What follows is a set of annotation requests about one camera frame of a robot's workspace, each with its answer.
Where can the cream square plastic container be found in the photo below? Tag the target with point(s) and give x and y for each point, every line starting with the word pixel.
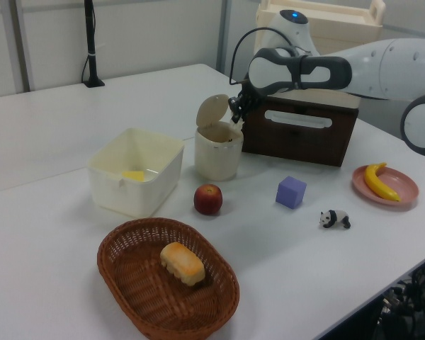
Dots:
pixel 134 198

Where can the toasted bread loaf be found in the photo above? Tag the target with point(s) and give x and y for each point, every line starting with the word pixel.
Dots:
pixel 182 263

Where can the red apple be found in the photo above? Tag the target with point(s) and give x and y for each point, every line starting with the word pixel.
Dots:
pixel 208 200

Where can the brown woven wicker basket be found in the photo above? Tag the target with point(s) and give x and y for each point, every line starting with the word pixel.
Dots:
pixel 152 304

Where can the black white panda figurine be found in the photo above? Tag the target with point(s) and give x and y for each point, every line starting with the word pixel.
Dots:
pixel 334 216

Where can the yellow foam block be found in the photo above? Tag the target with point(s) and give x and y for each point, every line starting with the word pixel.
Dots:
pixel 134 175

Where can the purple foam cube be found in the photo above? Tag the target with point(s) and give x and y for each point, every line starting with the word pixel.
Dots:
pixel 290 193

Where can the dark brown wooden drawer box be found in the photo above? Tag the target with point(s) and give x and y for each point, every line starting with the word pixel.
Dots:
pixel 297 145

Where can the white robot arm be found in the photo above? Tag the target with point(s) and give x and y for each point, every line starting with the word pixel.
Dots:
pixel 393 67

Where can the black camera stand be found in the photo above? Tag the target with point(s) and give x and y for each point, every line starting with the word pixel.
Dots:
pixel 91 53

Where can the cream desktop trash can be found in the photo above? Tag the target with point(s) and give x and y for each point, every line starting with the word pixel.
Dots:
pixel 216 159

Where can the cream trash can lid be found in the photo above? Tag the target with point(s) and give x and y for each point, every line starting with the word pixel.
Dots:
pixel 212 110

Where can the white paper ball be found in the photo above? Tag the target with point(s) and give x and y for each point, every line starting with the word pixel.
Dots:
pixel 236 124

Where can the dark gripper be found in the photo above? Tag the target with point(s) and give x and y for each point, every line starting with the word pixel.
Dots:
pixel 249 95

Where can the yellow toy banana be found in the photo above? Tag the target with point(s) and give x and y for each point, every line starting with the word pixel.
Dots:
pixel 375 184

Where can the pink round plate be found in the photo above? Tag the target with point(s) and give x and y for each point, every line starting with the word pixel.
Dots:
pixel 407 189

